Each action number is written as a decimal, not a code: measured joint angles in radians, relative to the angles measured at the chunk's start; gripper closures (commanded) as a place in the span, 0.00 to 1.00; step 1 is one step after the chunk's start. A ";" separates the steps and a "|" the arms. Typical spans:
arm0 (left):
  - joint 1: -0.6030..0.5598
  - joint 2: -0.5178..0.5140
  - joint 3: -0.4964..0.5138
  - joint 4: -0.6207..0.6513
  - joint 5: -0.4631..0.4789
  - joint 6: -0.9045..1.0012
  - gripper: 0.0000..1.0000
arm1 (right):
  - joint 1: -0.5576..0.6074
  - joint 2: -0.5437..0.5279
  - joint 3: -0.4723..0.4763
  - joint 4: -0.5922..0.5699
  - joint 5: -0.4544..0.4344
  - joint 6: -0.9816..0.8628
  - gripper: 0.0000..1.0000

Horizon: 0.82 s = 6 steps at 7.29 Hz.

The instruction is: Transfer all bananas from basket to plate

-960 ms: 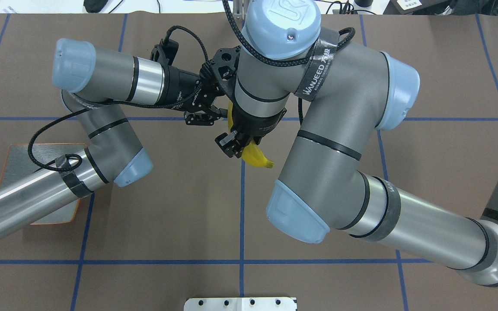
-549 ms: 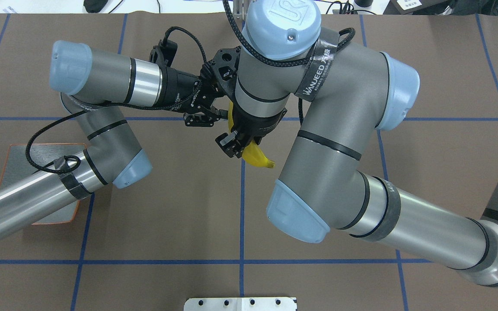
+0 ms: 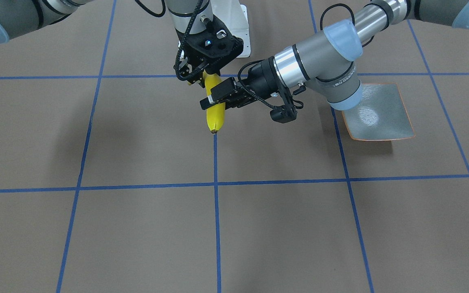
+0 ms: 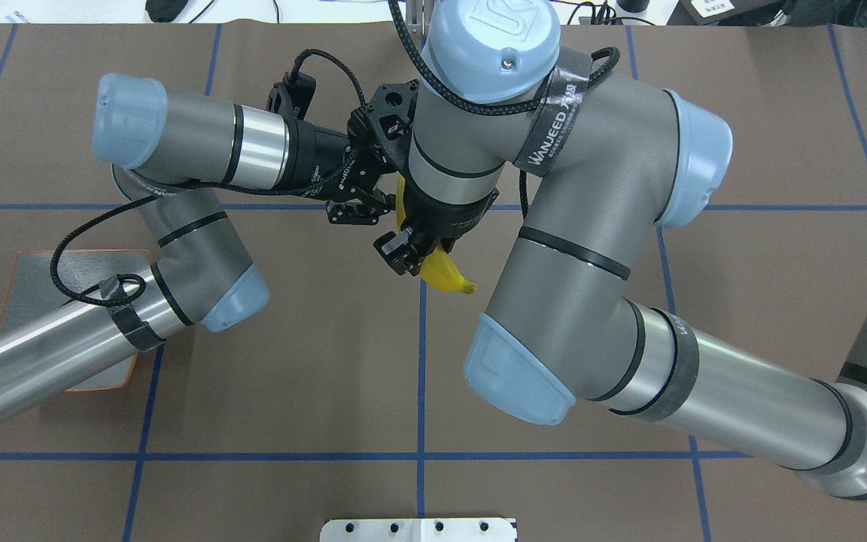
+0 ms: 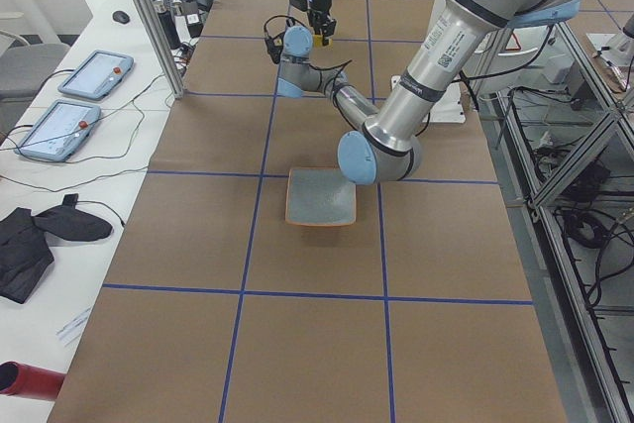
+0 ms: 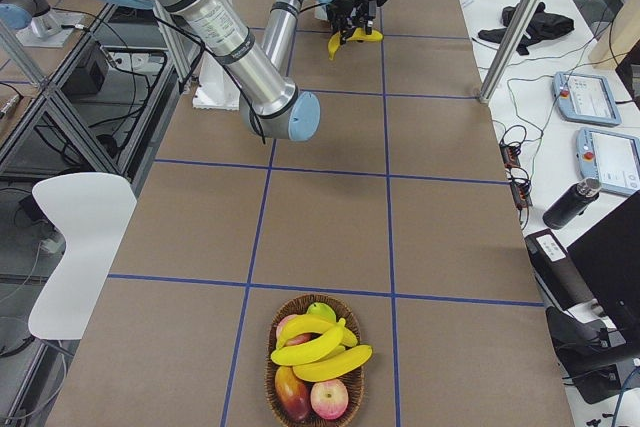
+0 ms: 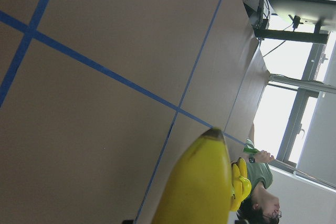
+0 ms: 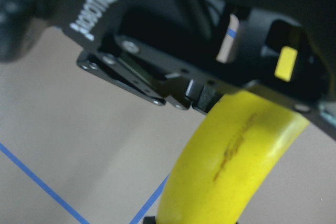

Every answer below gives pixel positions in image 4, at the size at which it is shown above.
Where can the black computer mouse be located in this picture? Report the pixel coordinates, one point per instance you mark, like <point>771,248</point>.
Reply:
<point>164,10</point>

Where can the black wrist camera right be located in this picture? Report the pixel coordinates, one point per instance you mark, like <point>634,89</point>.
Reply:
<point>383,126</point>

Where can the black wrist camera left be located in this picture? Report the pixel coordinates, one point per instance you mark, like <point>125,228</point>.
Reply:
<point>292,96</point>

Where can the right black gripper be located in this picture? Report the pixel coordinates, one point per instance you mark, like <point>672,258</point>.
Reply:
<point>454,218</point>

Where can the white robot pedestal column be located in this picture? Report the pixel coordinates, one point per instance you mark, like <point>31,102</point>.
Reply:
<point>421,529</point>

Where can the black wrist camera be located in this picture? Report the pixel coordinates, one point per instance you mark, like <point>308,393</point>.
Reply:
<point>292,96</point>
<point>383,126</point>

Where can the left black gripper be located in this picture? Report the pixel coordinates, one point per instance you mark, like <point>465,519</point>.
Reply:
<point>318,159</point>

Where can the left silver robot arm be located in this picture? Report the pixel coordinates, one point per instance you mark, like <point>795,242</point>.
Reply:
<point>171,154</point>

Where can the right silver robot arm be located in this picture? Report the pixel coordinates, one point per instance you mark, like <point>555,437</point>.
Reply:
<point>615,157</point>

